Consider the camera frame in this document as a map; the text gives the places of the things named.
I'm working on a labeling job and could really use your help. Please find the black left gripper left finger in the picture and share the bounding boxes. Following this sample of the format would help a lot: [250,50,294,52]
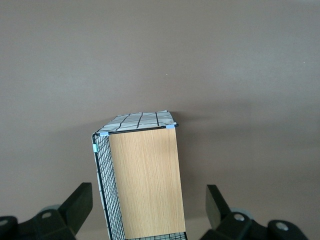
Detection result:
[0,182,94,240]

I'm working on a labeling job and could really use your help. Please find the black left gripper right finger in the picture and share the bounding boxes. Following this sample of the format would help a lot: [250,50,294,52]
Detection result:
[199,184,310,240]

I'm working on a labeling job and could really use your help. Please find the wooden stepped shelf insert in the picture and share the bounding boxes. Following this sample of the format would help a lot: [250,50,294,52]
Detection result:
[108,128,187,240]

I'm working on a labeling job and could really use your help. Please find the black wire mesh basket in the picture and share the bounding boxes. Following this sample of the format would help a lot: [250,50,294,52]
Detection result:
[89,109,187,240]

